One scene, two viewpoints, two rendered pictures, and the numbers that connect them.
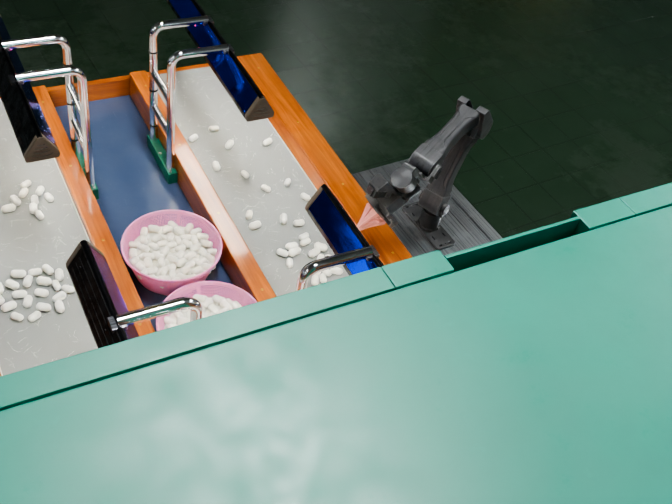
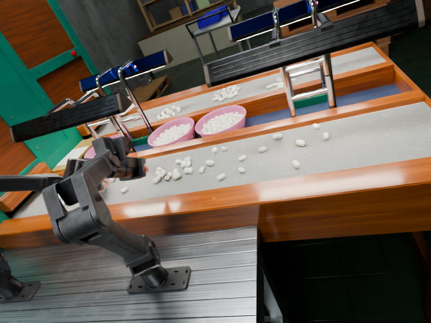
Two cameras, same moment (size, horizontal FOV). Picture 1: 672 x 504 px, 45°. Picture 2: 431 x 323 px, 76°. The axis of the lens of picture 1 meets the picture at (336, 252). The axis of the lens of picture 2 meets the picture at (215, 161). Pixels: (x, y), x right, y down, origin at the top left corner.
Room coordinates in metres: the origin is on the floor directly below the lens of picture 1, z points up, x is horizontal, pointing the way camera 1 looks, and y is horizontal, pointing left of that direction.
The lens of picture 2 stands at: (2.51, -0.28, 1.33)
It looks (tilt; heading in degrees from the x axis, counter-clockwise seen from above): 32 degrees down; 150
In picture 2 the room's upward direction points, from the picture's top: 24 degrees counter-clockwise
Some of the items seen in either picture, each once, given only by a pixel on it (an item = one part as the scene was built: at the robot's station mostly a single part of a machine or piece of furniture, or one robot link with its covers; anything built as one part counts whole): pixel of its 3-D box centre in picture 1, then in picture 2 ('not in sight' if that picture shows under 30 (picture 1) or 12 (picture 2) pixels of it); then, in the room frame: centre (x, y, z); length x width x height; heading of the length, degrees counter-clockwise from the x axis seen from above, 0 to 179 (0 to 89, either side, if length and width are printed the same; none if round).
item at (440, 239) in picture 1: (430, 217); (153, 273); (1.87, -0.26, 0.71); 0.20 x 0.07 x 0.08; 39
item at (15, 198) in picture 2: not in sight; (25, 185); (0.88, -0.43, 0.83); 0.30 x 0.06 x 0.07; 126
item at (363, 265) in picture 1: (385, 287); (65, 118); (1.20, -0.12, 1.08); 0.62 x 0.08 x 0.07; 36
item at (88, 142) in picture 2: not in sight; (77, 153); (0.72, -0.13, 0.77); 0.33 x 0.15 x 0.01; 126
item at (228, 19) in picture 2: not in sight; (226, 49); (-0.45, 2.25, 0.50); 1.07 x 0.62 x 1.01; 123
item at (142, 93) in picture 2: not in sight; (136, 92); (-2.26, 1.54, 0.18); 1.28 x 0.88 x 0.36; 129
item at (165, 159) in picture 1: (188, 99); (308, 88); (1.94, 0.52, 0.90); 0.20 x 0.19 x 0.45; 36
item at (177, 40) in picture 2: not in sight; (191, 38); (-3.14, 3.69, 0.38); 2.25 x 0.72 x 0.77; 39
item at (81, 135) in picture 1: (49, 123); (301, 54); (1.70, 0.84, 0.90); 0.20 x 0.19 x 0.45; 36
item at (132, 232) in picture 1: (172, 256); (222, 127); (1.48, 0.43, 0.72); 0.27 x 0.27 x 0.10
